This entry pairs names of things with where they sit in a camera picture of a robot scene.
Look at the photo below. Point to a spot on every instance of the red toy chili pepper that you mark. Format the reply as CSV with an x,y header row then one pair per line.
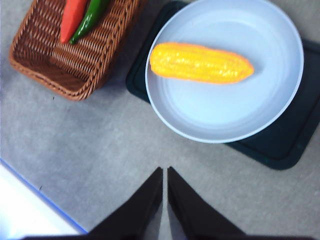
x,y
71,22

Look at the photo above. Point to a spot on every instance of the brown woven wicker basket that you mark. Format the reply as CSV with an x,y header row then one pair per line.
x,y
50,62

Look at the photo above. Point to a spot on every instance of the green toy chili pepper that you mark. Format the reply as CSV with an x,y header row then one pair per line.
x,y
88,22

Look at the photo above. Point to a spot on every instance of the light blue round plate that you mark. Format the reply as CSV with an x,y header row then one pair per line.
x,y
212,112

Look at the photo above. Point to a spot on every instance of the yellow orange toy corn cob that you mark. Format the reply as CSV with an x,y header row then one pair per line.
x,y
200,63

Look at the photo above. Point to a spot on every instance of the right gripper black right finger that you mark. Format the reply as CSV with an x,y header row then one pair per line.
x,y
190,215

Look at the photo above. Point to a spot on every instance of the dark rectangular tray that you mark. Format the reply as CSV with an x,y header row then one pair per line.
x,y
287,142

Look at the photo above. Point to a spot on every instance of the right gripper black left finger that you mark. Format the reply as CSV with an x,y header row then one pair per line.
x,y
140,215

